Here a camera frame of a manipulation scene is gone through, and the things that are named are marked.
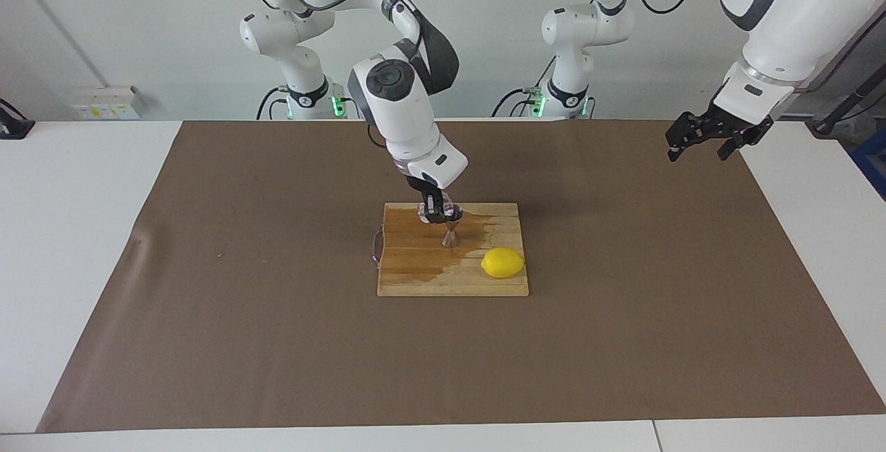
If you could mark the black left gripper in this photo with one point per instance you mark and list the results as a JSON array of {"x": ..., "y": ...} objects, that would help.
[{"x": 727, "y": 120}]

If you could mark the brown paper table mat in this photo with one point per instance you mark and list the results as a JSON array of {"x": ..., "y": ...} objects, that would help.
[{"x": 443, "y": 355}]

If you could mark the wooden cutting board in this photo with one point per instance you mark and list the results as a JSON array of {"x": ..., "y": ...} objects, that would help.
[{"x": 415, "y": 279}]

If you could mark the white yellow-labelled socket box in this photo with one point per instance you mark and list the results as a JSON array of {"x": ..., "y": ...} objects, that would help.
[{"x": 107, "y": 102}]

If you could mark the blue crate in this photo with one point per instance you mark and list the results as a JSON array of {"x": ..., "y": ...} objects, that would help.
[{"x": 873, "y": 161}]

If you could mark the black clamp mount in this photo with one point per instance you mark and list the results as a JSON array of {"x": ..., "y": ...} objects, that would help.
[{"x": 10, "y": 127}]

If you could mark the yellow lemon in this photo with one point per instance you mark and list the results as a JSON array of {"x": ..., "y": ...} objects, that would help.
[{"x": 502, "y": 263}]

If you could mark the black stand pole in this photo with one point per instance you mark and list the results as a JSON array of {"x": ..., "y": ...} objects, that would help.
[{"x": 841, "y": 107}]

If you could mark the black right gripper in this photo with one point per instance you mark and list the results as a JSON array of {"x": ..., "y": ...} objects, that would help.
[{"x": 423, "y": 183}]

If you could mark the steel jigger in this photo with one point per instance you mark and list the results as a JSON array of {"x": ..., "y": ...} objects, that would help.
[{"x": 451, "y": 236}]

